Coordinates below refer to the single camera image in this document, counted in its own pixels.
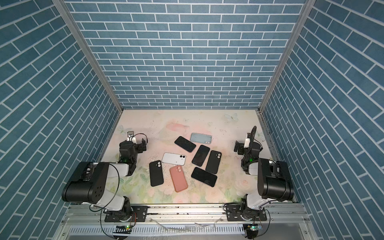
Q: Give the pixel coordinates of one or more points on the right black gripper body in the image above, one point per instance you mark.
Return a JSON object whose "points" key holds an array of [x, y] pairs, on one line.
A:
{"points": [[240, 146]]}

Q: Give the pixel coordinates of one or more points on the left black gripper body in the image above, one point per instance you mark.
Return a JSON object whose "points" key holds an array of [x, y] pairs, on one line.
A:
{"points": [[139, 146]]}

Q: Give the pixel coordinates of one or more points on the white phone case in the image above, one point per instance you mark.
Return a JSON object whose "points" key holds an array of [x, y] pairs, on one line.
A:
{"points": [[174, 159]]}

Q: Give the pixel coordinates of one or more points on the black phone screen up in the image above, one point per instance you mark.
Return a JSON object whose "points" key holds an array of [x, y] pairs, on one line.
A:
{"points": [[185, 144]]}

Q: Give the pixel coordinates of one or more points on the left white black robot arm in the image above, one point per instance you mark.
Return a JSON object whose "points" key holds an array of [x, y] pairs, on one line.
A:
{"points": [[88, 184]]}

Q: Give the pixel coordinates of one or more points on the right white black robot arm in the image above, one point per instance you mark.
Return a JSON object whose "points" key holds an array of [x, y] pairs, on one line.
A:
{"points": [[274, 184]]}

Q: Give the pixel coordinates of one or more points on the black phone case left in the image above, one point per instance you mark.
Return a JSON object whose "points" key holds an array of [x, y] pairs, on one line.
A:
{"points": [[156, 173]]}

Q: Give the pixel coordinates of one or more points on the black phone case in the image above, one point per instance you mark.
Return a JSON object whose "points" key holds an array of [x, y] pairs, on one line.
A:
{"points": [[156, 173], [213, 162]]}

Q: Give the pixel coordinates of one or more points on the black phone case right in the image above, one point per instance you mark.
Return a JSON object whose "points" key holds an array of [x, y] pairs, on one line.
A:
{"points": [[213, 162]]}

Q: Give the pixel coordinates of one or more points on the black phone front right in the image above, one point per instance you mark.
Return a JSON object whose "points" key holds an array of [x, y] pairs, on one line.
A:
{"points": [[204, 177]]}

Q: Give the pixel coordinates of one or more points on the black phone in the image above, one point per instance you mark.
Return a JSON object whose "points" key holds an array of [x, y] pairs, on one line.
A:
{"points": [[204, 177], [201, 155]]}

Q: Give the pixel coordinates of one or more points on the black phone centre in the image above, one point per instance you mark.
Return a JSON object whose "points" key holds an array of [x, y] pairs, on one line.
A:
{"points": [[201, 155]]}

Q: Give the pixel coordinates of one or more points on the pink phone case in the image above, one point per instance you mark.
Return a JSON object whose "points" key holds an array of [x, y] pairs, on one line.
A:
{"points": [[178, 178]]}

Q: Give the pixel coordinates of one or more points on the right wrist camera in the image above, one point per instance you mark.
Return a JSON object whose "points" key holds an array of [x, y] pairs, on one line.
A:
{"points": [[247, 140]]}

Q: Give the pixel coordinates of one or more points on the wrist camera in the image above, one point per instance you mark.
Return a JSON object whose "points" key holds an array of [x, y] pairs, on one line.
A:
{"points": [[131, 136], [247, 140]]}

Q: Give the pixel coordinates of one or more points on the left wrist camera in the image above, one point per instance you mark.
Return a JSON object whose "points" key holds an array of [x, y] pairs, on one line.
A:
{"points": [[131, 136]]}

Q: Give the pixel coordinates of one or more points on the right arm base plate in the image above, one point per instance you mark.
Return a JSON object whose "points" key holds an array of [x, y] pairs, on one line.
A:
{"points": [[236, 213]]}

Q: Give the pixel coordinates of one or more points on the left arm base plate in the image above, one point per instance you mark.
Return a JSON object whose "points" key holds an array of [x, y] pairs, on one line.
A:
{"points": [[133, 214]]}

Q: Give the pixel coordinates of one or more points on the white vented cable duct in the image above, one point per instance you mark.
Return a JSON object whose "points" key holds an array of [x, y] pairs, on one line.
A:
{"points": [[156, 230]]}

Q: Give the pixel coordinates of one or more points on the aluminium front rail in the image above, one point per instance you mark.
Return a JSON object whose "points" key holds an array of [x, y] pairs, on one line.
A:
{"points": [[286, 213]]}

